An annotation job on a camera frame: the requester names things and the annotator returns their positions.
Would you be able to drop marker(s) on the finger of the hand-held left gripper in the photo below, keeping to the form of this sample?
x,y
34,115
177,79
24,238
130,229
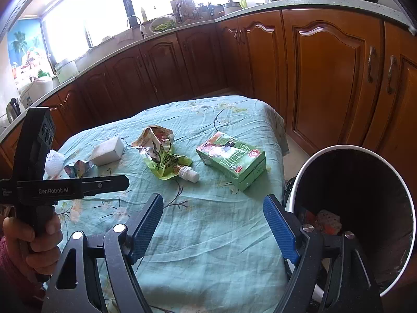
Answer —
x,y
107,184

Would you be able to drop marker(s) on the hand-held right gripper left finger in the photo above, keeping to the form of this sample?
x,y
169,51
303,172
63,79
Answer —
x,y
146,225

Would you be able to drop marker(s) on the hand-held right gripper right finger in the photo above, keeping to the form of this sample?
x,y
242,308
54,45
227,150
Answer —
x,y
280,228

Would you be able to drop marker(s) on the white rimmed trash bin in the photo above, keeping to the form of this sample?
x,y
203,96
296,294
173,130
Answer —
x,y
295,186

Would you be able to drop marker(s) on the white red wrapper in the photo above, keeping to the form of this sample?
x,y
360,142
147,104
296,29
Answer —
x,y
330,220

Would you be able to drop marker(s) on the person's left forearm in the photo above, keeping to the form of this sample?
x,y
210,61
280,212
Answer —
x,y
9,274

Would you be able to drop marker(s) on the person's left hand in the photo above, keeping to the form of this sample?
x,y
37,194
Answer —
x,y
19,231

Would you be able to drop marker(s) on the small white foam fruit net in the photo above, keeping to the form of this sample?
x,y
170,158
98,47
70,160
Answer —
x,y
53,164

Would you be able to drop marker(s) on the white rectangular box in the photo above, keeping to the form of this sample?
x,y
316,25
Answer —
x,y
107,151

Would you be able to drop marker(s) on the colourful crumpled wrapper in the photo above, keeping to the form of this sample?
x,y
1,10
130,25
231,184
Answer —
x,y
78,169

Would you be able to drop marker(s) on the steel electric kettle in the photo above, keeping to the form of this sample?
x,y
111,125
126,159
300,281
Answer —
x,y
12,109

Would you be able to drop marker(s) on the green spout pouch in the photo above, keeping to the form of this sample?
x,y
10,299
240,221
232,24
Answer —
x,y
163,159

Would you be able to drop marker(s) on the green floral tablecloth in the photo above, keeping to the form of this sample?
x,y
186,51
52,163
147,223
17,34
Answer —
x,y
211,234

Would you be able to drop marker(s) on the white rice cooker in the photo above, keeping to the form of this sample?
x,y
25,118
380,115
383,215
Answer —
x,y
35,89

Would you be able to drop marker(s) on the green plastic bottle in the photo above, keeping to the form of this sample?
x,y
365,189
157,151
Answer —
x,y
42,73

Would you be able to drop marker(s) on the green drink carton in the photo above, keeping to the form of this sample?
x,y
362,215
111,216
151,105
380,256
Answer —
x,y
231,159

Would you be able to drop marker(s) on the green white electric pot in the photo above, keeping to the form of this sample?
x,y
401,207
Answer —
x,y
66,70

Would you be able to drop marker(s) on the black bin liner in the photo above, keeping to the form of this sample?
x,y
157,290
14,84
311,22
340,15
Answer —
x,y
368,186

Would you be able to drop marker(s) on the kitchen window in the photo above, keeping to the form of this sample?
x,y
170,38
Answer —
x,y
97,13

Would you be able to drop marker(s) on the wooden base cabinets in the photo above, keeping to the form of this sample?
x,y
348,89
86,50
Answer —
x,y
325,71

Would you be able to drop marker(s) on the chrome sink faucet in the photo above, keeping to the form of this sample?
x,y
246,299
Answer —
x,y
135,19

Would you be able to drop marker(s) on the green white colander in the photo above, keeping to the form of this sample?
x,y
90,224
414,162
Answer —
x,y
162,23

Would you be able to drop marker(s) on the wooden knife block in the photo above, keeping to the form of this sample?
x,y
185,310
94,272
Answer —
x,y
182,8

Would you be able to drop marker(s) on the dark utensil holder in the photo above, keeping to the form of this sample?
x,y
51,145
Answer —
x,y
207,9

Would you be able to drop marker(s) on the small white electric pot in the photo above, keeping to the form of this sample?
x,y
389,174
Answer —
x,y
231,6

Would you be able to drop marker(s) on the green plastic cup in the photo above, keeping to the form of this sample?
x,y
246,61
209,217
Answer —
x,y
243,3

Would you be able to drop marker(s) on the speckled white countertop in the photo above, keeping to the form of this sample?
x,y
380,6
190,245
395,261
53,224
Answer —
x,y
325,4

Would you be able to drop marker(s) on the wall poster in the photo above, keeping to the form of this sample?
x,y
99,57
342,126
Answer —
x,y
26,49

